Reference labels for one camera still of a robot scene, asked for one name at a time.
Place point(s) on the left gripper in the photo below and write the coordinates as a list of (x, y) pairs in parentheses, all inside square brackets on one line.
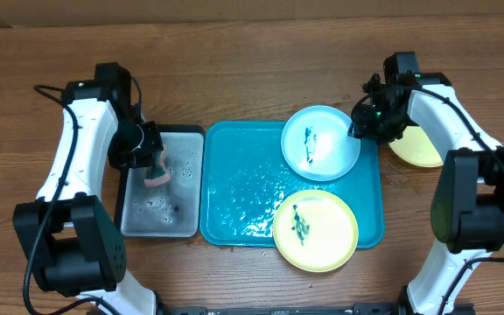
[(122, 162)]

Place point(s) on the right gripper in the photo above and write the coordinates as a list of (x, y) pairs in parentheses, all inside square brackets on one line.
[(359, 127)]

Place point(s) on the pink green sponge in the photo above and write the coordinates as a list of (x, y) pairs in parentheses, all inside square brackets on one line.
[(157, 174)]

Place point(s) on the yellow plate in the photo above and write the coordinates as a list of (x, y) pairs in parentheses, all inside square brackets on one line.
[(315, 231), (415, 148)]

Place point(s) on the light blue plate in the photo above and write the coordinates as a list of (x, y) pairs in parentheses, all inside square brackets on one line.
[(316, 145)]

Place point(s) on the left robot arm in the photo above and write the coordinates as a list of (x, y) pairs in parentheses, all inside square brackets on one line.
[(71, 244)]

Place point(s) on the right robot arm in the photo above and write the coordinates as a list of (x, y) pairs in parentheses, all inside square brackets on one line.
[(467, 209)]

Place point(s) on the black metal sponge tray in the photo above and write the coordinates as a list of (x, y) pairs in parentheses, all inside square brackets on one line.
[(170, 210)]

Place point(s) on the teal plastic tray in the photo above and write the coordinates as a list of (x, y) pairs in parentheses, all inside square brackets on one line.
[(245, 179)]

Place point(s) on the yellow plate front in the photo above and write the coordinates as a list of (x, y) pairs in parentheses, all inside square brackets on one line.
[(315, 231)]

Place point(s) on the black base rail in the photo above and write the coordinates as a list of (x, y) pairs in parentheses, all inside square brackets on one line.
[(355, 309)]

